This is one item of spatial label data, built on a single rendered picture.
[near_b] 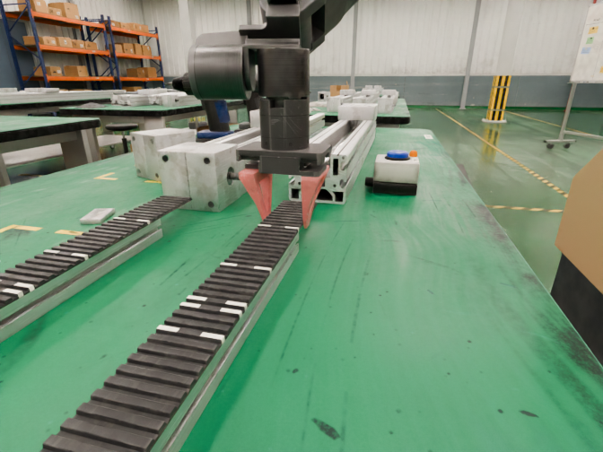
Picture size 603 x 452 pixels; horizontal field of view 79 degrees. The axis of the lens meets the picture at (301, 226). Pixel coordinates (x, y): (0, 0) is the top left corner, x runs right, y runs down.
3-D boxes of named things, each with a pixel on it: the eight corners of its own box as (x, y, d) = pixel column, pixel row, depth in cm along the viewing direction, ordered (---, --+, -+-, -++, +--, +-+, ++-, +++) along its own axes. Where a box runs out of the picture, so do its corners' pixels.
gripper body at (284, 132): (255, 155, 48) (252, 95, 45) (332, 159, 46) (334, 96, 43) (234, 165, 42) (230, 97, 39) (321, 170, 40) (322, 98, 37)
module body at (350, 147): (345, 204, 62) (347, 154, 59) (289, 200, 65) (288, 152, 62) (374, 138, 135) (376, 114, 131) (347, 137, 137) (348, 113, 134)
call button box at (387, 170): (416, 195, 67) (420, 161, 65) (362, 192, 69) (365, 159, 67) (415, 185, 74) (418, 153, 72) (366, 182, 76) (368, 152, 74)
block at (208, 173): (233, 213, 58) (229, 153, 55) (164, 207, 61) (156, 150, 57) (254, 197, 66) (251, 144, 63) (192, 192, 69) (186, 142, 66)
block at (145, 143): (169, 184, 75) (161, 136, 72) (136, 176, 81) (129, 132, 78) (205, 174, 83) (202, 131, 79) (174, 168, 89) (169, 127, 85)
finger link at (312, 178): (277, 214, 50) (275, 146, 47) (328, 219, 49) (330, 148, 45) (260, 233, 44) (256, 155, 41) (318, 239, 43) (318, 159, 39)
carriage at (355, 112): (372, 129, 112) (374, 106, 109) (337, 128, 114) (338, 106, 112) (376, 124, 126) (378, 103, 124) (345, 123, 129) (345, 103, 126)
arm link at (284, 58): (308, 35, 36) (310, 40, 41) (240, 36, 37) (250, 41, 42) (308, 108, 39) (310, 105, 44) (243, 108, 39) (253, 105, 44)
